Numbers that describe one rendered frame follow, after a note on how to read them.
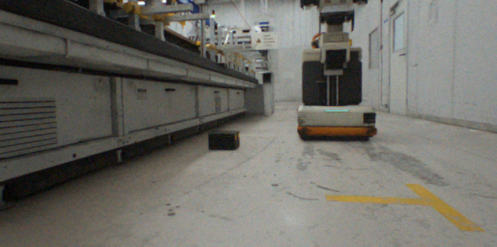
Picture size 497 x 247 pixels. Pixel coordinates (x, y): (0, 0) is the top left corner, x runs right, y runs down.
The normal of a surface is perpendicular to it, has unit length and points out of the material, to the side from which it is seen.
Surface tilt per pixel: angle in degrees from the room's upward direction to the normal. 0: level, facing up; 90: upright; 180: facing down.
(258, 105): 90
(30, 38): 90
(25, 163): 90
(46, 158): 90
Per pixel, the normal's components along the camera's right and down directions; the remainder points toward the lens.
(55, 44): 0.99, 0.00
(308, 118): -0.18, 0.05
